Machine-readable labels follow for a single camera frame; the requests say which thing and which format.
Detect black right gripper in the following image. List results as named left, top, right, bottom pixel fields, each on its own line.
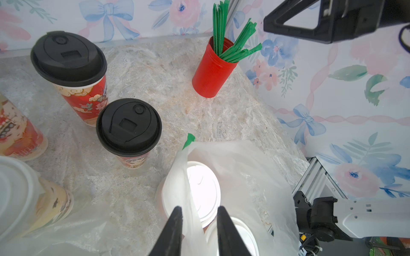
left=263, top=1, right=410, bottom=44

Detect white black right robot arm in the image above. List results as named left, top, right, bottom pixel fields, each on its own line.
left=264, top=1, right=410, bottom=241

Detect green straw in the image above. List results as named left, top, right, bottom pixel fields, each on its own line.
left=183, top=133, right=195, bottom=150

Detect back black-lid red cup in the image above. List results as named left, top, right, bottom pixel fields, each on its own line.
left=31, top=31, right=108, bottom=127

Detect black-lid red cup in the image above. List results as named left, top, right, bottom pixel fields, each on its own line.
left=96, top=98, right=162, bottom=169
left=31, top=31, right=108, bottom=127

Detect green wrapped straws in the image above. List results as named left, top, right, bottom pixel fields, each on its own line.
left=212, top=1, right=263, bottom=64

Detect clear plastic carrier bag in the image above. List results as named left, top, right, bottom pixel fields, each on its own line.
left=156, top=140, right=299, bottom=256

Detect red straw holder cup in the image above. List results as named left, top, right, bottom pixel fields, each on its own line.
left=192, top=37, right=238, bottom=98

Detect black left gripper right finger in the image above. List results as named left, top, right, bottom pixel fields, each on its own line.
left=217, top=206, right=251, bottom=256

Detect white-lid red cup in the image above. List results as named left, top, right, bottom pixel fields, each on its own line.
left=160, top=160, right=222, bottom=228
left=204, top=217, right=260, bottom=256

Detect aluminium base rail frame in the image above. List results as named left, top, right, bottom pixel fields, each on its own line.
left=293, top=157, right=347, bottom=205

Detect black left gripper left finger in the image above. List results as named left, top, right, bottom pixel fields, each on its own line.
left=149, top=206, right=183, bottom=256

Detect front black-lid red cup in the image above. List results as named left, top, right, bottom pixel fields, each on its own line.
left=96, top=98, right=162, bottom=169

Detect back left white-lid cup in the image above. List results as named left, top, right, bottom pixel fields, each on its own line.
left=1, top=95, right=48, bottom=161

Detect front left white-lid cup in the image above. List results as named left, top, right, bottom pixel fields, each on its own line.
left=1, top=156, right=74, bottom=244

